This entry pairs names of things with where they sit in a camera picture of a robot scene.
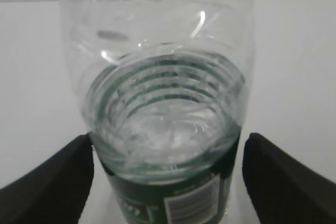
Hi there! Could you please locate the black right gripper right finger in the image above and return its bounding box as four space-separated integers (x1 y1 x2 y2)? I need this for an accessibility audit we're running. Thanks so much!
242 133 335 223

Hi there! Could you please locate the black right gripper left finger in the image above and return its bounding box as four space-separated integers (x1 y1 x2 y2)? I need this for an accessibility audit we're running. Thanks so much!
1 135 94 223

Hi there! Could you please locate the clear green-label water bottle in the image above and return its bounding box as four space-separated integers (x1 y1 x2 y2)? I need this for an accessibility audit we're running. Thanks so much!
59 0 255 223

